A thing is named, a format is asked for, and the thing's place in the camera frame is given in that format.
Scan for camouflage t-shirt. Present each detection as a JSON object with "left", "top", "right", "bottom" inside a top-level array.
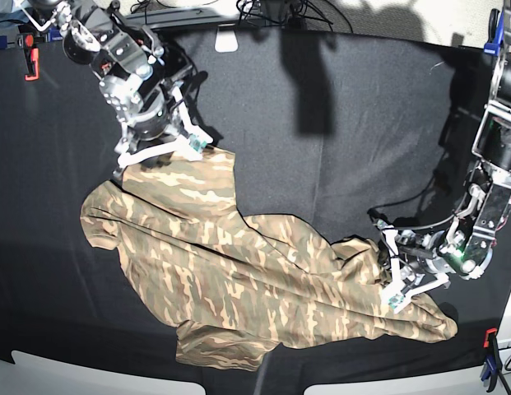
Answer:
[{"left": 80, "top": 148, "right": 458, "bottom": 371}]

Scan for orange black clamp front right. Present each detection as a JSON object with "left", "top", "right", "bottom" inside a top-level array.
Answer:
[{"left": 481, "top": 328, "right": 502, "bottom": 393}]

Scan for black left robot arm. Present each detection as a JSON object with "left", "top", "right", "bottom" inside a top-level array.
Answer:
[{"left": 373, "top": 1, "right": 511, "bottom": 313}]

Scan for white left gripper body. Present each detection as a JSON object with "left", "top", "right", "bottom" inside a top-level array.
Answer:
[{"left": 369, "top": 209, "right": 451, "bottom": 314}]

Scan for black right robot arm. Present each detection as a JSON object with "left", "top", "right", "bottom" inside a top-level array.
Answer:
[{"left": 15, "top": 1, "right": 213, "bottom": 181}]

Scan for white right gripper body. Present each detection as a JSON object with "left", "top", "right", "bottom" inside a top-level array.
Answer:
[{"left": 112, "top": 86, "right": 211, "bottom": 182}]

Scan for black cables behind table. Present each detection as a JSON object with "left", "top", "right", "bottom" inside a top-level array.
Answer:
[{"left": 129, "top": 0, "right": 355, "bottom": 33}]

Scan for red clamp rear left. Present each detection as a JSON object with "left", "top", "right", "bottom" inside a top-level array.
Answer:
[{"left": 16, "top": 33, "right": 39, "bottom": 81}]

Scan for blue tools rear right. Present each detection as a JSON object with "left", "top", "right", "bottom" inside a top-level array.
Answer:
[{"left": 483, "top": 8, "right": 504, "bottom": 57}]

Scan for black table cloth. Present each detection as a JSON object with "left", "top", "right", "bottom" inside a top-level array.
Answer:
[{"left": 0, "top": 29, "right": 511, "bottom": 394}]

